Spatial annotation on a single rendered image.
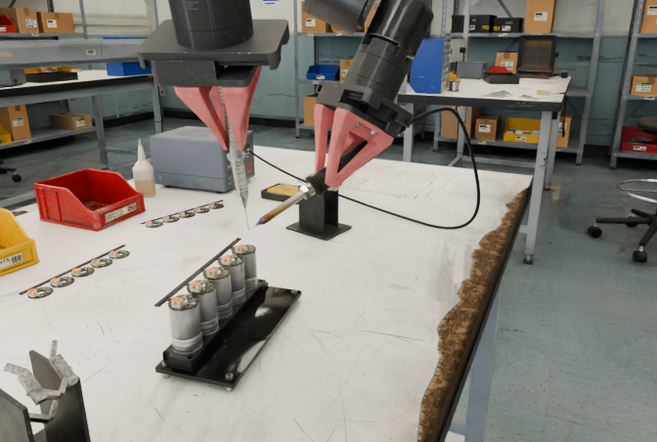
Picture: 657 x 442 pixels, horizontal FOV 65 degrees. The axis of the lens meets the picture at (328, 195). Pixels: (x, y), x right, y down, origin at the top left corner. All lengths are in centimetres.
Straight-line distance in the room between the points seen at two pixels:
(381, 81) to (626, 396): 148
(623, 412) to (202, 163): 136
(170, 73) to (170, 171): 58
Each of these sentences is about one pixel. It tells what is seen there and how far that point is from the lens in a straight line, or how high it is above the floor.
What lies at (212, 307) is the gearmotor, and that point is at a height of 80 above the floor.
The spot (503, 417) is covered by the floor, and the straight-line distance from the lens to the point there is 164.
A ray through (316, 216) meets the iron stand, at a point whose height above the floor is 78.
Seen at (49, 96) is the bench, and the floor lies 68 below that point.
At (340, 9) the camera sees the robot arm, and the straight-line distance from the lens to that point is 54.
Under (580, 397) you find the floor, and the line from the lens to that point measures 178.
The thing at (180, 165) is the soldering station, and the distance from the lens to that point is 95.
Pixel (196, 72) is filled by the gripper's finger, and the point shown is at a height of 100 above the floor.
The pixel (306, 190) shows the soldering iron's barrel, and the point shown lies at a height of 87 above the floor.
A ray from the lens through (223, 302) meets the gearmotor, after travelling 49.
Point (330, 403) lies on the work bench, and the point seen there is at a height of 75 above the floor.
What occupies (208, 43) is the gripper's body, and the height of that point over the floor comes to 102.
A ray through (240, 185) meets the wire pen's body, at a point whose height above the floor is 89.
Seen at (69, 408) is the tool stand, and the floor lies 80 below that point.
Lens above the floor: 102
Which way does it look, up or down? 18 degrees down
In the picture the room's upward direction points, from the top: straight up
